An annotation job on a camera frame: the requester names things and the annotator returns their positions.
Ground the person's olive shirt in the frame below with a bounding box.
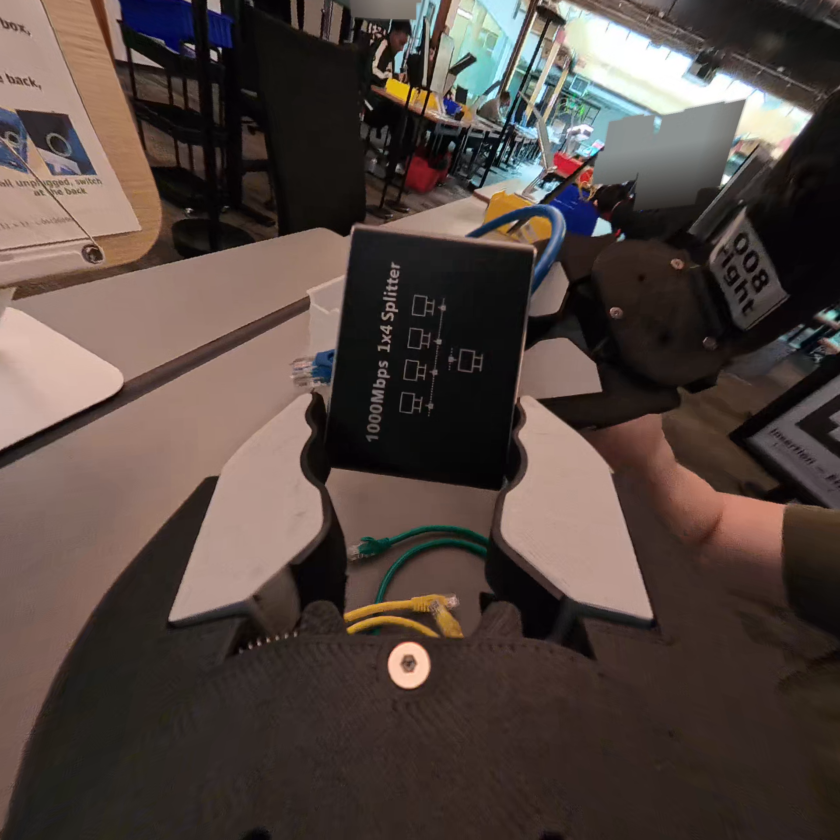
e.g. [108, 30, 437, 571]
[781, 504, 840, 641]

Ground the green ethernet cable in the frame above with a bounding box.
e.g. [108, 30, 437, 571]
[348, 525, 490, 636]

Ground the clear plastic bin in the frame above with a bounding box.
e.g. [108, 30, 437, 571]
[307, 276, 347, 395]

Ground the person's right hand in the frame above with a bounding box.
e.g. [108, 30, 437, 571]
[584, 413, 685, 491]

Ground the black ethernet hub box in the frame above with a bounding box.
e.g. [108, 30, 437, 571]
[325, 224, 538, 492]

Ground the yellow ethernet cable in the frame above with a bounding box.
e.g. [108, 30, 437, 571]
[343, 592, 463, 639]

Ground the black metal rack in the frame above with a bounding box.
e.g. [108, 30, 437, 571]
[120, 0, 277, 258]

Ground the red plastic bin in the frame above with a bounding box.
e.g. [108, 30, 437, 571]
[405, 150, 454, 194]

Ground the black framed poster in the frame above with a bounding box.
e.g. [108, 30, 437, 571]
[728, 364, 840, 509]

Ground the yellow plastic bin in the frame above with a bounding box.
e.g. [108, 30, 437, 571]
[484, 190, 553, 242]

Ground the person's right forearm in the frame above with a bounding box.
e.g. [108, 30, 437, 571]
[672, 453, 788, 551]

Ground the black fabric panel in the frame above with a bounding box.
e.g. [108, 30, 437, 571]
[252, 8, 368, 237]

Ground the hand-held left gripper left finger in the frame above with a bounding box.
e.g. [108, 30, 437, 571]
[168, 392, 347, 642]

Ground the blue ethernet cable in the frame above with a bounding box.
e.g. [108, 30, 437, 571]
[290, 205, 567, 388]

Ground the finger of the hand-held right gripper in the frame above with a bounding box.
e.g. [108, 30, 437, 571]
[528, 259, 571, 319]
[525, 327, 603, 399]

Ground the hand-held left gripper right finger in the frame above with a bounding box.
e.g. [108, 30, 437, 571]
[484, 395, 655, 647]

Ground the blue storage bin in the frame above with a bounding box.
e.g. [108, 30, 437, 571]
[118, 0, 235, 50]

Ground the small blue plastic bin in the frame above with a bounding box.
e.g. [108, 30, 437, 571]
[548, 185, 599, 237]

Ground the instruction sign with white base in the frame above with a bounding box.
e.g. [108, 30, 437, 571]
[0, 0, 163, 454]

